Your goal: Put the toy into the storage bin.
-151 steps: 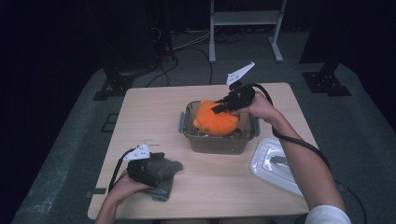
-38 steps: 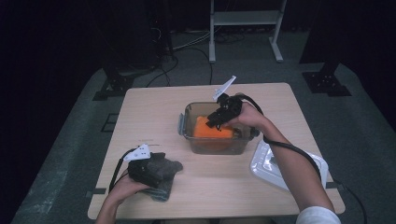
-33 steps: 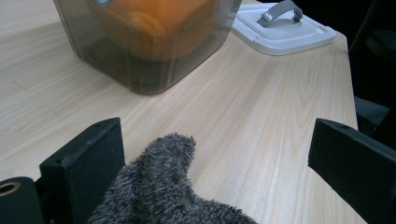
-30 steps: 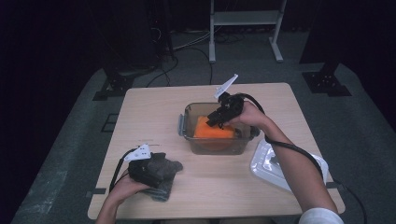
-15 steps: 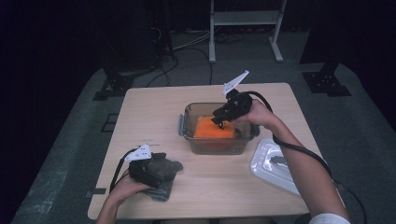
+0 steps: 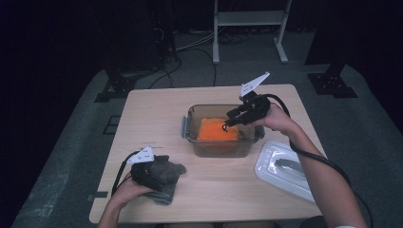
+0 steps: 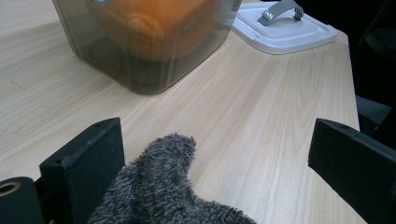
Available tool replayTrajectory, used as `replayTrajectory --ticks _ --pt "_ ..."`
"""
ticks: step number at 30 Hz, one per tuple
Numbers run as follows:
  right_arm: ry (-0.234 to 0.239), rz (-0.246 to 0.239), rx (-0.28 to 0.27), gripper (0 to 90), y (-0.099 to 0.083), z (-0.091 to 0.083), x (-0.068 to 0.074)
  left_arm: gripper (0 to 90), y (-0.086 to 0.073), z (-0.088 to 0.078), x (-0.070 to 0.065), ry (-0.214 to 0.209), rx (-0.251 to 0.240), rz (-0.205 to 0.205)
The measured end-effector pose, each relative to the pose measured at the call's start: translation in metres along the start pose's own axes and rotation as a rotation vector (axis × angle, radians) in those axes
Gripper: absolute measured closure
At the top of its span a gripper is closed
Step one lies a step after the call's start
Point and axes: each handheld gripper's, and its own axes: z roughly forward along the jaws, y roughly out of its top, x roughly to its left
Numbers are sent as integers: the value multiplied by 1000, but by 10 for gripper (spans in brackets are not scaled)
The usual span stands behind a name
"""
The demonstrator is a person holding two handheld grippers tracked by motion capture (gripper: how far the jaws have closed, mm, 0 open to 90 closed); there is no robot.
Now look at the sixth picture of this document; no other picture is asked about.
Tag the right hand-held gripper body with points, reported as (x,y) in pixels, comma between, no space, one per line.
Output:
(258,107)

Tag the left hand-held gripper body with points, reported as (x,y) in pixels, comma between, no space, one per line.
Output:
(141,172)

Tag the clear grey storage box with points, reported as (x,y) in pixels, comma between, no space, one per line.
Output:
(218,110)

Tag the orange plush toy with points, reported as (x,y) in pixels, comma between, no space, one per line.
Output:
(212,129)

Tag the grey fuzzy cloth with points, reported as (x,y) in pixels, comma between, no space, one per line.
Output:
(168,177)

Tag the person's left hand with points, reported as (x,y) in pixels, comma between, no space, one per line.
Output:
(126,193)

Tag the person's right hand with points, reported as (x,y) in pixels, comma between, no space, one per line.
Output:
(280,122)

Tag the black tape strip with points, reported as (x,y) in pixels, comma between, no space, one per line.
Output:
(98,194)

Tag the black stand base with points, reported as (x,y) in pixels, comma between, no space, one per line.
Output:
(331,84)
(118,85)

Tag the white metal stand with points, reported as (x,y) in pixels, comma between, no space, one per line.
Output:
(250,18)

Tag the dark equipment rack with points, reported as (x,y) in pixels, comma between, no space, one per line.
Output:
(163,28)

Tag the person's white shirt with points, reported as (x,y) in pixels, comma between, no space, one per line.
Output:
(345,226)

